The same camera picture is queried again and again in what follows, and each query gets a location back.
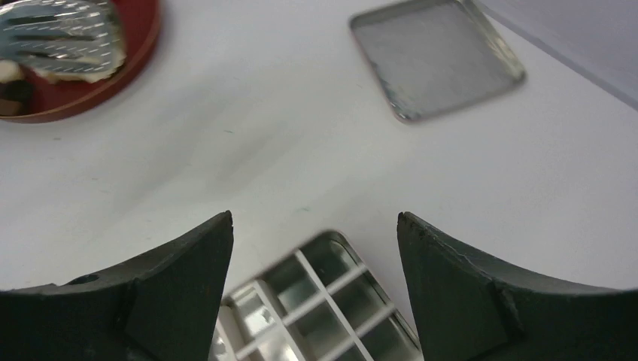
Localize pink tin box with dividers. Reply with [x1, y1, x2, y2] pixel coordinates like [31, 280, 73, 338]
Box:
[208, 230, 423, 360]

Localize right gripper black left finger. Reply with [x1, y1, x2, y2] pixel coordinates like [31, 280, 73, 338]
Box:
[1, 211, 233, 360]

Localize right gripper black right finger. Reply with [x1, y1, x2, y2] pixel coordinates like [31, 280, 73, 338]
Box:
[396, 212, 637, 360]

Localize silver tin lid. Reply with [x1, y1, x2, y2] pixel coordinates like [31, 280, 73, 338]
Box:
[349, 1, 527, 122]

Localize silver serving tongs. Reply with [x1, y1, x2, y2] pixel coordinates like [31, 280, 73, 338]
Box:
[1, 1, 126, 83]

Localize red round plate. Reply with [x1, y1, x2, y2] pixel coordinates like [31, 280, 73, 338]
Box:
[1, 1, 164, 123]

